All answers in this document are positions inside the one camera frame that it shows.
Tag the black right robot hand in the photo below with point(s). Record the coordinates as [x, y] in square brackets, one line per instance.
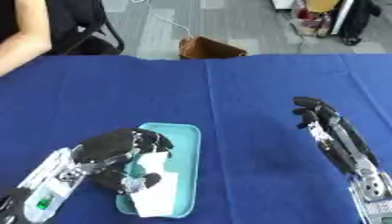
[337, 137]

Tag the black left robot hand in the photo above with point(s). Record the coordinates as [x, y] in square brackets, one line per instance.
[112, 144]

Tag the white paper box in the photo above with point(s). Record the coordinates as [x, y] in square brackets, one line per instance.
[155, 186]

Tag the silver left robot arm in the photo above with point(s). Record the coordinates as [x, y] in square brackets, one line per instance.
[43, 186]

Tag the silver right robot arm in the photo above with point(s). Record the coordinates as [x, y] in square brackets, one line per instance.
[375, 194]

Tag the teal rectangular tray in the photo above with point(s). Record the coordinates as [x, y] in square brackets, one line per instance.
[181, 163]

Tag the black chair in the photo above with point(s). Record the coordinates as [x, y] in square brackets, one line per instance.
[84, 26]

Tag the brown paper bag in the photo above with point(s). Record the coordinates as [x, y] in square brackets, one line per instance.
[207, 48]

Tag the person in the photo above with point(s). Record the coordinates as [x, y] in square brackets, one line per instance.
[20, 38]

